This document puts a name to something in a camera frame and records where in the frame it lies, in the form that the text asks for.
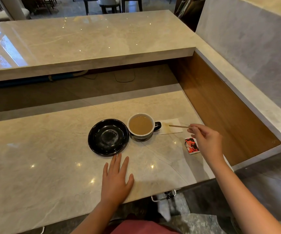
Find person's right hand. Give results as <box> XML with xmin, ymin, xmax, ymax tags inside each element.
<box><xmin>187</xmin><ymin>123</ymin><xmax>224</xmax><ymax>166</ymax></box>

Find person's left hand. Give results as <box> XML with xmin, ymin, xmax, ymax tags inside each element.
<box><xmin>101</xmin><ymin>153</ymin><xmax>135</xmax><ymax>208</ymax></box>

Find person's right forearm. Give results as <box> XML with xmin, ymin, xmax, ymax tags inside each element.
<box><xmin>209</xmin><ymin>157</ymin><xmax>281</xmax><ymax>234</ymax></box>

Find person's left forearm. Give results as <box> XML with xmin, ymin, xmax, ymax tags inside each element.
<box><xmin>70</xmin><ymin>202</ymin><xmax>120</xmax><ymax>234</ymax></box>

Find red and white sachet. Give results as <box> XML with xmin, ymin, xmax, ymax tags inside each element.
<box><xmin>184</xmin><ymin>137</ymin><xmax>200</xmax><ymax>155</ymax></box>

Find white paper napkin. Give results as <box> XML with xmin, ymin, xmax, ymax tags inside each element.
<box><xmin>158</xmin><ymin>118</ymin><xmax>184</xmax><ymax>135</ymax></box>

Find black glossy saucer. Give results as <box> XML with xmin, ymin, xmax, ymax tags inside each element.
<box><xmin>88</xmin><ymin>118</ymin><xmax>130</xmax><ymax>157</ymax></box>

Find black coffee cup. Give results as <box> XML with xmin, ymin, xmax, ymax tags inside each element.
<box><xmin>127</xmin><ymin>113</ymin><xmax>162</xmax><ymax>142</ymax></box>

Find milky brown coffee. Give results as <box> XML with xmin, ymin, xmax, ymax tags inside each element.
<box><xmin>129</xmin><ymin>115</ymin><xmax>153</xmax><ymax>136</ymax></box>

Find person's red garment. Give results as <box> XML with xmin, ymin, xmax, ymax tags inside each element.
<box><xmin>109</xmin><ymin>220</ymin><xmax>181</xmax><ymax>234</ymax></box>

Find blue pipe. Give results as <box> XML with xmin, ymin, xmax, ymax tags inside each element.
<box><xmin>0</xmin><ymin>72</ymin><xmax>84</xmax><ymax>90</ymax></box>

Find dark wooden chair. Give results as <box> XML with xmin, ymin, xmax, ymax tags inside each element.
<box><xmin>121</xmin><ymin>0</ymin><xmax>143</xmax><ymax>13</ymax></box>
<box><xmin>82</xmin><ymin>0</ymin><xmax>99</xmax><ymax>16</ymax></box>

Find white upholstered dark-legged chair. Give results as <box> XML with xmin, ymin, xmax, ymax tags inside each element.
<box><xmin>97</xmin><ymin>0</ymin><xmax>122</xmax><ymax>14</ymax></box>

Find white cushioned seat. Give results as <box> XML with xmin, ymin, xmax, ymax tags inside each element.
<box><xmin>0</xmin><ymin>8</ymin><xmax>31</xmax><ymax>22</ymax></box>

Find metal bracket handle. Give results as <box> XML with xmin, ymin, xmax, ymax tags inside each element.
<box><xmin>151</xmin><ymin>189</ymin><xmax>177</xmax><ymax>203</ymax></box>

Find thin black cable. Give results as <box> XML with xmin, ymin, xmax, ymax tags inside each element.
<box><xmin>113</xmin><ymin>70</ymin><xmax>136</xmax><ymax>83</ymax></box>

